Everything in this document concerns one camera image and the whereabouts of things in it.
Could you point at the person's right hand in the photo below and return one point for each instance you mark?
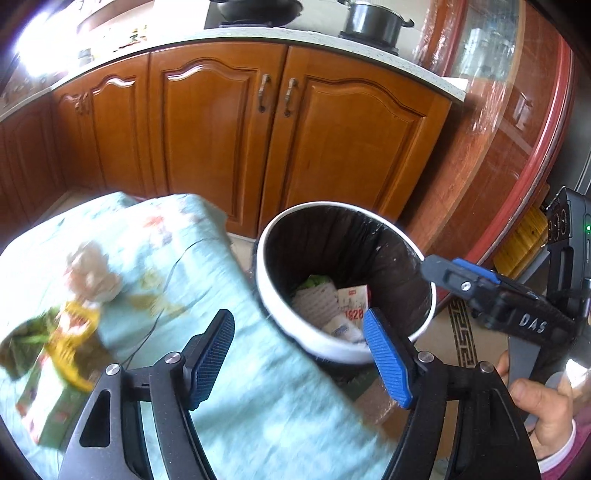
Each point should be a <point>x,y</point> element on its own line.
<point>549,415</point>

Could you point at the person's right forearm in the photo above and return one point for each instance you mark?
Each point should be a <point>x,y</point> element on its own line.
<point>561,464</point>

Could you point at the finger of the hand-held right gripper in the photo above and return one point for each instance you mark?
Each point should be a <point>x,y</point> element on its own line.
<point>445,279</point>
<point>480,273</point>

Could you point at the white-rimmed bin with black bag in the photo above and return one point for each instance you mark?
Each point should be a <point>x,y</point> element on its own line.
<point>318,337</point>

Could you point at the black wok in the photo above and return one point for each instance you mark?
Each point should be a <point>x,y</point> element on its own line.
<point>261,8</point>

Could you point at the dark cooking pot with lid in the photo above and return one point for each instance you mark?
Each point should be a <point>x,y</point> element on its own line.
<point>374,21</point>

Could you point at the red and white carton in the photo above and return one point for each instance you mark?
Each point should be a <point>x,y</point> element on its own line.
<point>353,304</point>

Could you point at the yellow snack wrapper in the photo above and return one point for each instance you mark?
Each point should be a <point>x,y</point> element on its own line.
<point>74,341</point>

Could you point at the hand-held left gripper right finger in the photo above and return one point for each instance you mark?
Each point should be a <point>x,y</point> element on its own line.
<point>385,364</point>

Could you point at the teal floral tablecloth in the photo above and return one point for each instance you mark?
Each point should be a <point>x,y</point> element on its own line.
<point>258,406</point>

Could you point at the patterned floor rug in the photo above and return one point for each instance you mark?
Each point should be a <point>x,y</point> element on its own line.
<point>461,332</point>

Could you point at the green snack bag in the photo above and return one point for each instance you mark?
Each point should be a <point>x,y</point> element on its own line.
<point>51,401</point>

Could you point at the wooden base cabinets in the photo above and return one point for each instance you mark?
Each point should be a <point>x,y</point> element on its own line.
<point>221,134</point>

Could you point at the pale stone countertop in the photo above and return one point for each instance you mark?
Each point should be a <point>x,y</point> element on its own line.
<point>258,39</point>

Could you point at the yellow ribbed object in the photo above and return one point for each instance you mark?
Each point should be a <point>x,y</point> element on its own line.
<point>524,240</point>

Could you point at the white paper ball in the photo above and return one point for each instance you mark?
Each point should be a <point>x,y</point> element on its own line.
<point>92,274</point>

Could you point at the large white foam fruit net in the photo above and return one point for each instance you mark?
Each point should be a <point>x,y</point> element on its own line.
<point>314,304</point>

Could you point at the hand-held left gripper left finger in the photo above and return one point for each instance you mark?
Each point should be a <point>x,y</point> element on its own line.
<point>210,350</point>

